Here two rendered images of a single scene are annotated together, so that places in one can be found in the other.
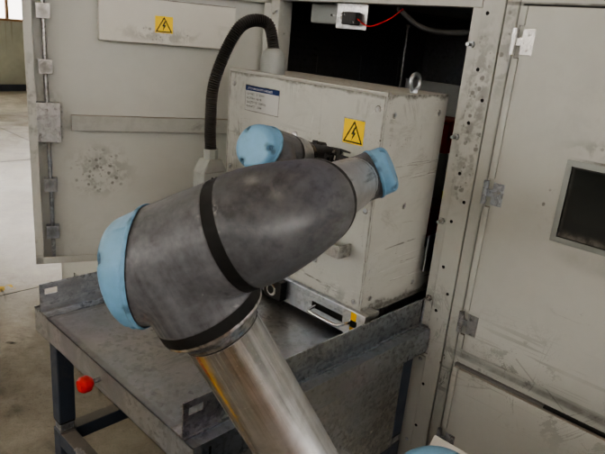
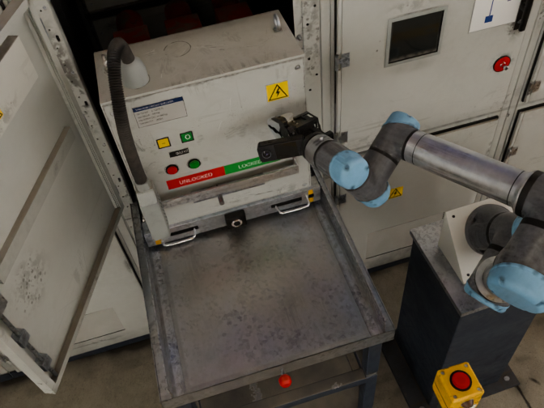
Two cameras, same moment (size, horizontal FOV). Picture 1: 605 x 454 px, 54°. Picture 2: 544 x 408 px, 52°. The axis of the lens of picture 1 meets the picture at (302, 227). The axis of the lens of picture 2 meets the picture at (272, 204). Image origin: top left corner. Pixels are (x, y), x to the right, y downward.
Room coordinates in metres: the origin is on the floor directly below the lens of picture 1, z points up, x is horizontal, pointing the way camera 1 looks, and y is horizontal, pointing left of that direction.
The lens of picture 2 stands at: (0.61, 0.83, 2.17)
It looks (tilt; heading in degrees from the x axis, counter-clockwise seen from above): 49 degrees down; 306
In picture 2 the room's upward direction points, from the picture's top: 8 degrees counter-clockwise
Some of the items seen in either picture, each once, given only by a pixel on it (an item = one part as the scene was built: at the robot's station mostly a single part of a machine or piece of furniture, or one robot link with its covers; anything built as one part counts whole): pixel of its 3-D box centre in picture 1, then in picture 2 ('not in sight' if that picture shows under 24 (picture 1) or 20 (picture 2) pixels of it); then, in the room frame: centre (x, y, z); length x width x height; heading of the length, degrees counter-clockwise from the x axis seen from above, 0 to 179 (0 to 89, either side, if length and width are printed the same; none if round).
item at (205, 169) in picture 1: (210, 192); (152, 208); (1.43, 0.24, 1.09); 0.08 x 0.05 x 0.17; 137
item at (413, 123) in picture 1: (359, 174); (201, 95); (1.52, -0.14, 1.15); 0.51 x 0.50 x 0.48; 137
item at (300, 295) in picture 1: (285, 284); (232, 210); (1.35, 0.03, 0.90); 0.54 x 0.05 x 0.06; 47
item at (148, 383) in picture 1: (236, 329); (248, 265); (1.23, 0.13, 0.82); 0.68 x 0.62 x 0.06; 137
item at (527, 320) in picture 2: not in sight; (460, 316); (0.66, -0.27, 0.36); 0.30 x 0.30 x 0.73; 48
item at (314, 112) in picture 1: (289, 186); (221, 155); (1.34, 0.04, 1.15); 0.48 x 0.01 x 0.48; 47
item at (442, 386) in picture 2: not in sight; (456, 388); (0.59, 0.22, 0.85); 0.08 x 0.08 x 0.10; 47
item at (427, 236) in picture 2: not in sight; (482, 255); (0.66, -0.27, 0.74); 0.32 x 0.32 x 0.02; 48
